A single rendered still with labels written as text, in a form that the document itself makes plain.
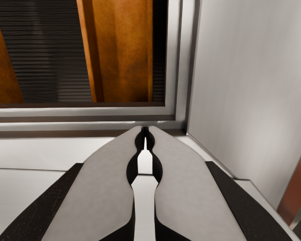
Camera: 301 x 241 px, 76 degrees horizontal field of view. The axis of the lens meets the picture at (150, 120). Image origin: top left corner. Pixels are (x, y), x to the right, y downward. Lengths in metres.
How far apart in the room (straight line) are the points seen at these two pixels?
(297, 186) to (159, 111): 0.16
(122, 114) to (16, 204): 0.12
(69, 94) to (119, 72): 0.20
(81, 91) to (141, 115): 0.32
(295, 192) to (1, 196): 0.27
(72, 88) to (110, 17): 0.22
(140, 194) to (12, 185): 0.10
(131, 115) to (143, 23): 0.16
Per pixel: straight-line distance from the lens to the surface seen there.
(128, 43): 0.28
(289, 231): 0.26
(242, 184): 0.18
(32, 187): 0.19
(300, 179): 0.24
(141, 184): 0.17
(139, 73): 0.29
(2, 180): 0.20
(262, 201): 0.21
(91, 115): 0.16
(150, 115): 0.15
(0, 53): 0.33
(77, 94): 0.47
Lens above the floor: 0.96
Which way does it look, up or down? 62 degrees down
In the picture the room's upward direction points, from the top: 177 degrees clockwise
